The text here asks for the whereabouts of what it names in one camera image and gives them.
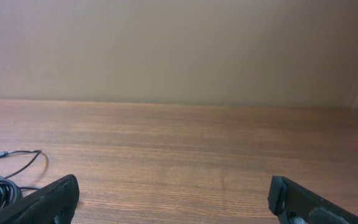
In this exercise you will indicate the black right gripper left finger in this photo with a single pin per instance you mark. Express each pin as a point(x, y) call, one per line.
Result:
point(54, 203)

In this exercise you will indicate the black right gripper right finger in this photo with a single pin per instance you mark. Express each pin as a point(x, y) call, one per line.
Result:
point(292, 203)

